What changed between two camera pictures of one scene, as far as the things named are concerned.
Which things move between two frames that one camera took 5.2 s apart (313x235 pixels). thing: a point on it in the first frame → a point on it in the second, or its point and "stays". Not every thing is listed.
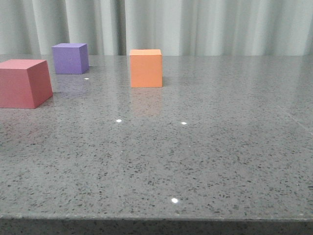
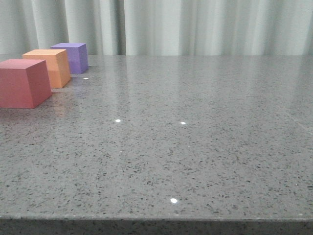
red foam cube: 24,83 stays
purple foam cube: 71,58 stays
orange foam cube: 146,68 → 57,63
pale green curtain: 177,28 stays
